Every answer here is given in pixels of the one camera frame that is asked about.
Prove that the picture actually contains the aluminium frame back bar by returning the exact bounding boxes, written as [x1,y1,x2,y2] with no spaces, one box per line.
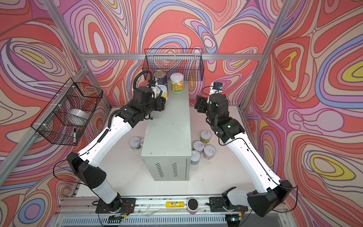
[80,53,263,60]

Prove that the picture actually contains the black wire basket left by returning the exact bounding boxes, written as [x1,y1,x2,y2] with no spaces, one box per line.
[31,79,103,146]

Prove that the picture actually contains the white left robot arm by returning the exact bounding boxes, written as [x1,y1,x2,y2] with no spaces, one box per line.
[67,86,166,213]

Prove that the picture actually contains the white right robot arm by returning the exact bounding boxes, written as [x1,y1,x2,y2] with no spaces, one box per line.
[194,94,295,217]

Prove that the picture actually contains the black marker pen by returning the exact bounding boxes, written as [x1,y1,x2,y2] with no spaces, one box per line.
[73,128,77,145]

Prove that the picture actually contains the yellow label sticker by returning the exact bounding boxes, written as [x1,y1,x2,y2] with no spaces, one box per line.
[165,201,185,208]

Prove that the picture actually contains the aluminium frame post right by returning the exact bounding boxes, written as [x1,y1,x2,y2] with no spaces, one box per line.
[239,0,297,110]

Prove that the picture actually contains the black wire basket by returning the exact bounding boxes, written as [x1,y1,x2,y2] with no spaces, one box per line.
[31,79,103,146]
[143,47,204,81]

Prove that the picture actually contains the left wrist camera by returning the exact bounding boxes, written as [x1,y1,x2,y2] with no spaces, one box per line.
[148,80,160,98]

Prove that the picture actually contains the yellow labelled tin can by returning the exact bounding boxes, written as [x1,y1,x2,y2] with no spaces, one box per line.
[154,85,168,99]

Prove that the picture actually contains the yellow green tin can right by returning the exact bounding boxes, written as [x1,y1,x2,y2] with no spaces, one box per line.
[200,130,211,144]

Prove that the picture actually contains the pink labelled tin can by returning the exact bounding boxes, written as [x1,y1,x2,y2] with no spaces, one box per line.
[203,145,216,159]

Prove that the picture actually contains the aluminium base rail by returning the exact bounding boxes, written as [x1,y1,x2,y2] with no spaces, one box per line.
[53,197,255,227]

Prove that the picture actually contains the aluminium frame post left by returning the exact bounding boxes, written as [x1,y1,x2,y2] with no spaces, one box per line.
[42,0,111,111]

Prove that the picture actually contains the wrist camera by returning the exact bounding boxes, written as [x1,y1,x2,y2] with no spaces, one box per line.
[213,82,223,91]
[148,80,160,98]

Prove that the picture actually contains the aluminium frame post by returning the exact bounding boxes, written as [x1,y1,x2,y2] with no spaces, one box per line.
[42,0,111,111]
[239,0,297,110]

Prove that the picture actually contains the white labelled tin can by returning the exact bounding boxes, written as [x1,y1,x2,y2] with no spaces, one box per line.
[129,137,141,151]

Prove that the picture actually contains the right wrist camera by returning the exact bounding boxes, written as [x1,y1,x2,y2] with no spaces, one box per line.
[213,82,223,91]

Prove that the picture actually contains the green orange labelled can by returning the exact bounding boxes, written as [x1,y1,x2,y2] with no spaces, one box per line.
[170,73,184,93]

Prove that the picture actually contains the grey metal cabinet box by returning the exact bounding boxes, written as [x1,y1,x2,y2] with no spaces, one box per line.
[141,85,192,181]

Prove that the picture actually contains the black wire basket back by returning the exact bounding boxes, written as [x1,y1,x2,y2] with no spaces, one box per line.
[143,47,204,81]

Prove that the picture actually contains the blue labelled tin can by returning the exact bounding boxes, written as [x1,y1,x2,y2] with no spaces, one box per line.
[153,70,167,87]

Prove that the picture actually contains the small hidden tin can right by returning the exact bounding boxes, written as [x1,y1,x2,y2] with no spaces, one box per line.
[193,141,205,154]

